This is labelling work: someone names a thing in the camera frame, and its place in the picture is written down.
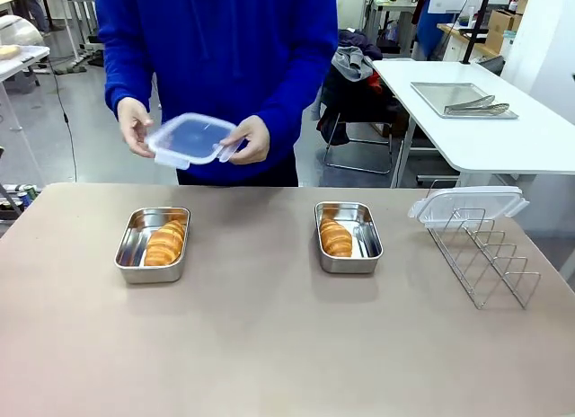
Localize person's right hand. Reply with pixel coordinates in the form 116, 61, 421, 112
117, 97, 156, 159

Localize person's left hand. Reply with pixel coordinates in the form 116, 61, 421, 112
219, 115, 272, 166

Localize clear plastic clip lid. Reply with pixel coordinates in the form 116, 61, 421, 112
406, 185, 531, 221
144, 111, 239, 171

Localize golden croissant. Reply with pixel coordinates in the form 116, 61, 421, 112
318, 216, 354, 259
143, 218, 188, 268

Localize perforated metal baking tray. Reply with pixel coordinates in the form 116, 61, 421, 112
409, 81, 520, 120

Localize metal serving tongs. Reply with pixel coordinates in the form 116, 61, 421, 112
443, 94, 511, 118

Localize person's left forearm blue sleeve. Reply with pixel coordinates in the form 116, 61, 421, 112
251, 48, 340, 167

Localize person's right forearm blue sleeve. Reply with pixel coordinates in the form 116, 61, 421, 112
103, 39, 155, 121

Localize person torso in blue sweater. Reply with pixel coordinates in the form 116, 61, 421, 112
93, 0, 340, 188

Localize chair with piled clothes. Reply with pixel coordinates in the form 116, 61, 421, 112
309, 28, 406, 176

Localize white background desk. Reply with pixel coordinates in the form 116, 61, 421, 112
57, 0, 101, 68

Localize white table with loaf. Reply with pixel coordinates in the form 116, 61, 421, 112
0, 44, 51, 133

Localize rectangular stainless steel container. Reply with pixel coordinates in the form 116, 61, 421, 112
112, 206, 192, 285
313, 200, 385, 275

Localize clear plastic dome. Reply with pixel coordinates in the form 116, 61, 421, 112
0, 13, 47, 48

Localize white desk with equipment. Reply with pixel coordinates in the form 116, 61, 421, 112
358, 0, 420, 61

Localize wooden workbench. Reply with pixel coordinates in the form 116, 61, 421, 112
437, 23, 500, 59

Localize black stand pole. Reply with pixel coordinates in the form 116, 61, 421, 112
461, 0, 493, 67

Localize cardboard box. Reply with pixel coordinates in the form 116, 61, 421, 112
486, 8, 523, 50

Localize thin black hanging cable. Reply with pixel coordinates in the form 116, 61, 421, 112
44, 48, 78, 183

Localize metal wire rack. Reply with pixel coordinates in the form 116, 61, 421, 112
423, 179, 543, 312

